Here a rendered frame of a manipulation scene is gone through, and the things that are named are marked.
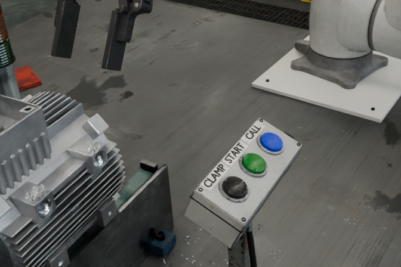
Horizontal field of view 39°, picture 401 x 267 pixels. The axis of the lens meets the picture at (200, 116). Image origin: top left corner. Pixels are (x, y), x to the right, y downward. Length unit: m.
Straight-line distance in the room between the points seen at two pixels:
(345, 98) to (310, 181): 0.30
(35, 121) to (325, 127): 0.72
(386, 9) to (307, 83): 0.26
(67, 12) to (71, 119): 0.14
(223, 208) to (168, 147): 0.56
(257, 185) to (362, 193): 0.43
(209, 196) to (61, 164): 0.20
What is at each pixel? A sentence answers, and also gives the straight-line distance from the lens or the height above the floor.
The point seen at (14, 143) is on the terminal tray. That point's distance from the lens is 0.67.
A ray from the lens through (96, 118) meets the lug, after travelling 0.75.
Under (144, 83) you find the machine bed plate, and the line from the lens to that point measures 1.43.
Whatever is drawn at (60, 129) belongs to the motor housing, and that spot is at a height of 1.09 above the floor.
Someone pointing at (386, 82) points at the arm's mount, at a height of 0.81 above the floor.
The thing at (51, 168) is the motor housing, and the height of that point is 1.07.
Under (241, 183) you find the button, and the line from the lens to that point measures 0.65.
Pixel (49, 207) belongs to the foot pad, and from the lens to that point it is 0.68.
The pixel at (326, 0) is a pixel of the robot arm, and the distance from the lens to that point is 1.33.
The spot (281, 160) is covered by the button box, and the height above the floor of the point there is 1.06.
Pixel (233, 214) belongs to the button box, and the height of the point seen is 1.06.
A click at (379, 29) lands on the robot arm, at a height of 0.97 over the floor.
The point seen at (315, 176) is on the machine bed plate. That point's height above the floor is 0.80.
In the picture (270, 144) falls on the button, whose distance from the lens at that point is 0.71.
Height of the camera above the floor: 1.48
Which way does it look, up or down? 33 degrees down
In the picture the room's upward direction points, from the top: 3 degrees counter-clockwise
